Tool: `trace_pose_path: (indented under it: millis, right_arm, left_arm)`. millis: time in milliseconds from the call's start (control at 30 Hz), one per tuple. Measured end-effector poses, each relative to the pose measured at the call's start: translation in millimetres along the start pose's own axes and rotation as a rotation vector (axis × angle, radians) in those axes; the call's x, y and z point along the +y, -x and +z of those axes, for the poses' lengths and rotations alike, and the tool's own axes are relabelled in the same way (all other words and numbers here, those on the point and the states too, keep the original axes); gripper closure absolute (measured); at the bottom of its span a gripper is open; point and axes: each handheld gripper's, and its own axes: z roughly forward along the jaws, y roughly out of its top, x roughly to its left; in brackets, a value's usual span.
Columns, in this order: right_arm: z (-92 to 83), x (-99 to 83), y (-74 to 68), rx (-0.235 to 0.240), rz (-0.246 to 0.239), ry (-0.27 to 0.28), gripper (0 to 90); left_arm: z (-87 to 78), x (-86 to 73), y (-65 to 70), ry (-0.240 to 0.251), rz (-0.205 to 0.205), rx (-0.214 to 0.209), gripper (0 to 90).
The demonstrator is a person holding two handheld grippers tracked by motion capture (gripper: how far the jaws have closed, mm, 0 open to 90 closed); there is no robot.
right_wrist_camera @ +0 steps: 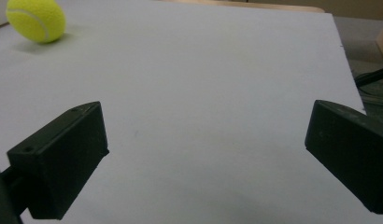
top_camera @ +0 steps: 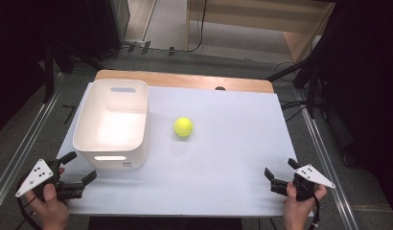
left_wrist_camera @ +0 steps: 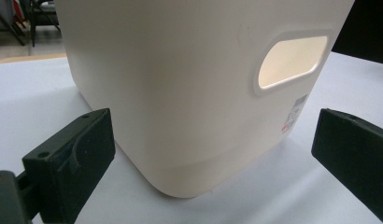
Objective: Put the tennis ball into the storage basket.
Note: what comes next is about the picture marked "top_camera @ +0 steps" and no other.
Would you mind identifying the person's left hand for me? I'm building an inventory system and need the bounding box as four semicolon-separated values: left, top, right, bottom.
24;167;71;230

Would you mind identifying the black metal stand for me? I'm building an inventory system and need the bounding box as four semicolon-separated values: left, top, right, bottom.
265;18;337;120
40;37;106;104

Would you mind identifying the yellow tennis ball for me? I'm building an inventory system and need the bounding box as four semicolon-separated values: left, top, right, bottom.
173;116;195;138

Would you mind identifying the wooden shelf unit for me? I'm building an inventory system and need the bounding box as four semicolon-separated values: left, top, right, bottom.
184;0;336;64

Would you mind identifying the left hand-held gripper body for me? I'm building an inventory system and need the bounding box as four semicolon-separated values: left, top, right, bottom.
14;158;86;202

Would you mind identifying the person's right hand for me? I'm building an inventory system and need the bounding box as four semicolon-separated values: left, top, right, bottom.
282;181;328;230

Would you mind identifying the white table mat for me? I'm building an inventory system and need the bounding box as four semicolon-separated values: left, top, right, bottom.
56;81;314;219

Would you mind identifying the black cable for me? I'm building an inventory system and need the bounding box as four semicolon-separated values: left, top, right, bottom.
121;0;208;55
274;60;313;123

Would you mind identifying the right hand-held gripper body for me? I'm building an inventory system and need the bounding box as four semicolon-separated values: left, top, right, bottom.
269;163;336;202

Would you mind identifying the dark cabinet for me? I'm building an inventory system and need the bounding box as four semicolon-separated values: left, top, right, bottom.
85;0;131;61

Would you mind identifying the wooden table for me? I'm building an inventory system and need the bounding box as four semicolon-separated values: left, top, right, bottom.
94;69;275;95

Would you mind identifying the white plastic storage bin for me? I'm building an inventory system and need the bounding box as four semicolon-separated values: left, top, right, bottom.
72;79;150;171

